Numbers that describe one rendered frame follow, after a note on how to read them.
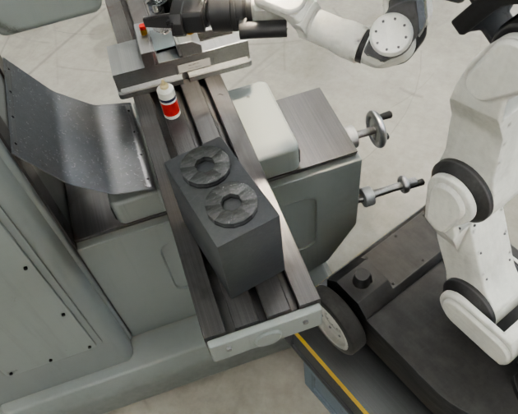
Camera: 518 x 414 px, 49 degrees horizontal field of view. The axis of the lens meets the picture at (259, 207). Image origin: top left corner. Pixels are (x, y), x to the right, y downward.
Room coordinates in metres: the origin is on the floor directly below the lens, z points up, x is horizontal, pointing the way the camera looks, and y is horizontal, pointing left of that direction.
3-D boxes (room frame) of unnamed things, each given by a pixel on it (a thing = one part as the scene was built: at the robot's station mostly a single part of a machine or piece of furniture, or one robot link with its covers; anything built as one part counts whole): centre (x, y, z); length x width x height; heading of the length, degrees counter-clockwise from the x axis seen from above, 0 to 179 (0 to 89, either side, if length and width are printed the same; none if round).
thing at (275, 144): (1.04, 0.14, 0.83); 0.50 x 0.35 x 0.12; 102
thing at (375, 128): (1.14, -0.35, 0.67); 0.16 x 0.12 x 0.12; 102
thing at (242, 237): (0.62, 0.06, 1.07); 0.22 x 0.12 x 0.20; 23
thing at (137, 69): (1.20, 0.15, 1.02); 0.35 x 0.15 x 0.11; 99
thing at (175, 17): (1.02, 0.05, 1.23); 0.13 x 0.12 x 0.10; 170
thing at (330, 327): (0.64, -0.16, 0.50); 0.20 x 0.05 x 0.20; 30
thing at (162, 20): (1.01, 0.15, 1.23); 0.06 x 0.02 x 0.03; 80
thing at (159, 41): (1.19, 0.18, 1.08); 0.06 x 0.05 x 0.06; 9
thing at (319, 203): (1.04, 0.12, 0.47); 0.80 x 0.30 x 0.60; 102
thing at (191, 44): (1.20, 0.12, 1.06); 0.12 x 0.06 x 0.04; 9
